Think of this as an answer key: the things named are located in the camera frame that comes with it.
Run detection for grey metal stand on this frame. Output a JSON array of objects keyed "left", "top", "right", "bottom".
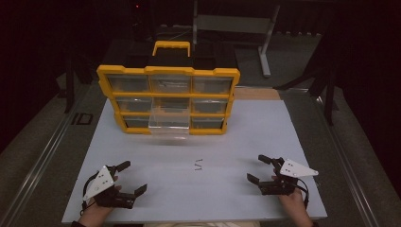
[{"left": 192, "top": 0, "right": 282, "bottom": 79}]

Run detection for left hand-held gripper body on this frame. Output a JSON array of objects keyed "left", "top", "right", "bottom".
[{"left": 82, "top": 164, "right": 136, "bottom": 210}]

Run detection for person's right hand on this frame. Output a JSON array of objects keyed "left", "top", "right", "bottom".
[{"left": 271, "top": 174, "right": 307, "bottom": 211}]

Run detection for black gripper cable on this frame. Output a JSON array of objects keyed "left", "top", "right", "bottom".
[
  {"left": 81, "top": 174, "right": 97, "bottom": 216},
  {"left": 295, "top": 178, "right": 311, "bottom": 210}
]

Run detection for black stand legs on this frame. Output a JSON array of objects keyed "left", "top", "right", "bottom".
[{"left": 273, "top": 31, "right": 340, "bottom": 127}]

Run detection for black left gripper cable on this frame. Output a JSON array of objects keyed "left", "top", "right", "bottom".
[{"left": 81, "top": 174, "right": 97, "bottom": 216}]

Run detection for brown wooden board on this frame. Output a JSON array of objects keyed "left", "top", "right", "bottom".
[{"left": 234, "top": 87, "right": 282, "bottom": 101}]

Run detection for grid of clear drawers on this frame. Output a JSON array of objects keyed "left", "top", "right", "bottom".
[{"left": 107, "top": 75, "right": 235, "bottom": 130}]

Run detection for clear plastic drawer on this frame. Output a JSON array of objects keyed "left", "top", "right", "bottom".
[{"left": 148, "top": 105, "right": 191, "bottom": 140}]

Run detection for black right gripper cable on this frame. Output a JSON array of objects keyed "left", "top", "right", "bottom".
[{"left": 295, "top": 178, "right": 311, "bottom": 210}]

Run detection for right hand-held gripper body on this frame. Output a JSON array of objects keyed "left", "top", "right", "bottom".
[{"left": 258, "top": 157, "right": 320, "bottom": 197}]

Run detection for person's left hand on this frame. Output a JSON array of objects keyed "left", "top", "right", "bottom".
[{"left": 78, "top": 175, "right": 123, "bottom": 227}]

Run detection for yellow black storage organizer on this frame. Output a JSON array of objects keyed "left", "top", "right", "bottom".
[{"left": 96, "top": 40, "right": 241, "bottom": 136}]

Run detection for metal floor rail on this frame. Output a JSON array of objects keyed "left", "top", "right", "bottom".
[
  {"left": 0, "top": 84, "right": 107, "bottom": 227},
  {"left": 278, "top": 88, "right": 381, "bottom": 227}
]

